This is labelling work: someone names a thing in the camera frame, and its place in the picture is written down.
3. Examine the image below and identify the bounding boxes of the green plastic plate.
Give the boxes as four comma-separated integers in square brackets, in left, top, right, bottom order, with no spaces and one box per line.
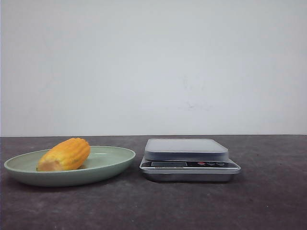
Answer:
[4,146,136,187]

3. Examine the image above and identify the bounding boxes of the silver digital kitchen scale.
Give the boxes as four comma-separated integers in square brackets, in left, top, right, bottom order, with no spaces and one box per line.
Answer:
[139,138,241,182]

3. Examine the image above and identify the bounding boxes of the yellow corn cob piece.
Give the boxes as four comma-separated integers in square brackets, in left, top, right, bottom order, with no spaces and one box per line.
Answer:
[36,138,91,172]

